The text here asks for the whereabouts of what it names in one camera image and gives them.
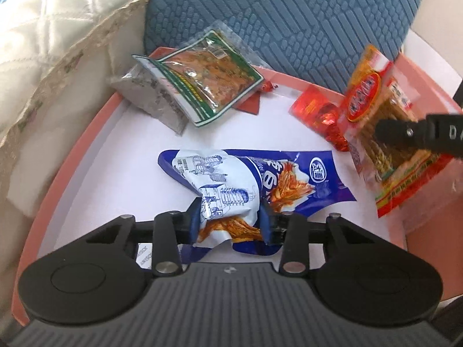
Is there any grey clear snack packet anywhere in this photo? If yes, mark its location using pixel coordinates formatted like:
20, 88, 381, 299
109, 63, 189, 137

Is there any orange flat sachet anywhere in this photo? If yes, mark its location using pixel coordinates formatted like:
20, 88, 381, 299
233, 87, 262, 116

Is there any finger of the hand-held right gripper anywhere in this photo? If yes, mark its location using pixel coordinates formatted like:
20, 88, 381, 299
374, 114, 429, 149

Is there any blue textured cushion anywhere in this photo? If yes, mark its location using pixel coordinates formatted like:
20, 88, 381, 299
143, 0, 433, 96

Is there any blue and white snack packet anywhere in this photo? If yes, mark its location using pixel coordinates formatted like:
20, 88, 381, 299
157, 148, 357, 257

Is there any pink shoe box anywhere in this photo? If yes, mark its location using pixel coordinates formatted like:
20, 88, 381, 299
394, 31, 463, 311

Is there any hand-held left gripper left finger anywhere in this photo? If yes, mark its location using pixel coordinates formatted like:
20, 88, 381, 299
85, 200, 203, 277

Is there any red and yellow snack packet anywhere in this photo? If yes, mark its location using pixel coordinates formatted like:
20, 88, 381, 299
340, 43, 449, 219

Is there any green snack packet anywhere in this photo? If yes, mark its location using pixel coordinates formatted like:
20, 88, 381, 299
132, 29, 264, 128

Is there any orange rimmed white tray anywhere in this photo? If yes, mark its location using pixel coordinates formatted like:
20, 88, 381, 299
11, 45, 409, 329

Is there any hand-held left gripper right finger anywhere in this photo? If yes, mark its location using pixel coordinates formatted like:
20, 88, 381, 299
258, 200, 366, 276

